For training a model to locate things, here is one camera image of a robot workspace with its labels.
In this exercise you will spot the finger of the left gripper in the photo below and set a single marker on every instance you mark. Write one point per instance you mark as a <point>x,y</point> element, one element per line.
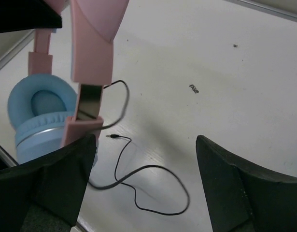
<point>17,15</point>

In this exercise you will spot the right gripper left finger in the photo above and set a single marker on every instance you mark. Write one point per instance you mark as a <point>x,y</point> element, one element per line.
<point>45,194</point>

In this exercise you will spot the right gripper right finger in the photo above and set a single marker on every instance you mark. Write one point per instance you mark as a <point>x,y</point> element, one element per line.
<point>242,196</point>

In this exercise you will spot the pink blue cat-ear headphones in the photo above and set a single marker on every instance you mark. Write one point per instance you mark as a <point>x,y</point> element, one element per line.
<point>44,110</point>

